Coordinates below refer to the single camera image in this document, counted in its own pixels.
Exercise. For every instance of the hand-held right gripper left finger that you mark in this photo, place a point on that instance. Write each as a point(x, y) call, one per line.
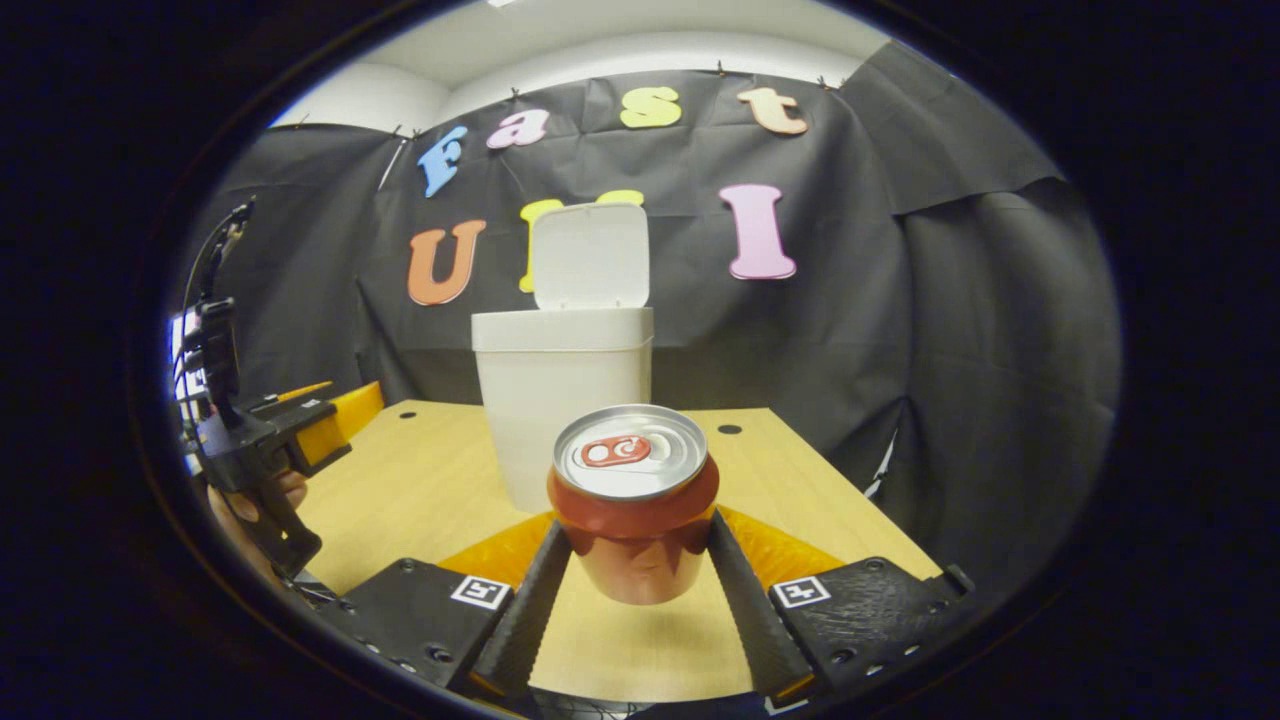
point(530, 610)

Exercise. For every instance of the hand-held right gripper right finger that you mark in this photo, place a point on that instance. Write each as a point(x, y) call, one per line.
point(750, 620)

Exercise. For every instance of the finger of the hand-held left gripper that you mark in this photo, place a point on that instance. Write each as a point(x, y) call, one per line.
point(305, 391)
point(345, 420)

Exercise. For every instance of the white desktop garbage bin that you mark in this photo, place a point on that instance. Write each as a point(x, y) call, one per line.
point(550, 380)

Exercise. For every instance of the black backdrop cloth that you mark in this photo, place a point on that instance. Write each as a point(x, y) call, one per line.
point(950, 350)

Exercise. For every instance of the wooden desktop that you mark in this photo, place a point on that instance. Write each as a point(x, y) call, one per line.
point(420, 480)

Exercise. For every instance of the red pop can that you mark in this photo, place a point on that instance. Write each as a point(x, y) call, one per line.
point(635, 520)

